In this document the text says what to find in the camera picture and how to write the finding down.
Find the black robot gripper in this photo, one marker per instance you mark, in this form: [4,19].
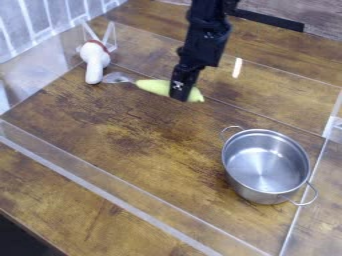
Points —
[204,43]

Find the black bar on table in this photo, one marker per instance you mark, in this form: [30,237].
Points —
[267,19]

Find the white toy mushroom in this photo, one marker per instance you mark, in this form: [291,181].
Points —
[94,55]

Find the clear acrylic triangle stand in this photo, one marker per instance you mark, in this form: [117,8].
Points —
[107,39]

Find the stainless steel pot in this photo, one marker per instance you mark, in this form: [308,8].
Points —
[265,167]

